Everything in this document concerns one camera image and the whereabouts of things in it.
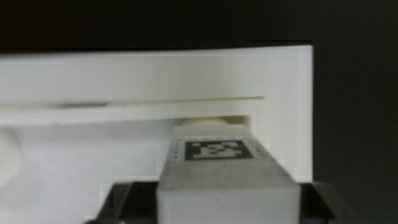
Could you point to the white square table top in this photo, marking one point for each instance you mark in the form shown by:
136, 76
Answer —
92, 146

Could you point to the white U-shaped fence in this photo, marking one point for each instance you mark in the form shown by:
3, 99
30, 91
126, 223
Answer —
97, 87

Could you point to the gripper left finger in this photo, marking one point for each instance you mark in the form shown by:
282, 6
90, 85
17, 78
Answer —
129, 204

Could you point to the white table leg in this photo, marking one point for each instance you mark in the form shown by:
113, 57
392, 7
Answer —
224, 184

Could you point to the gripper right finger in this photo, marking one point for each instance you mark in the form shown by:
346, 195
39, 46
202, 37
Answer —
323, 209

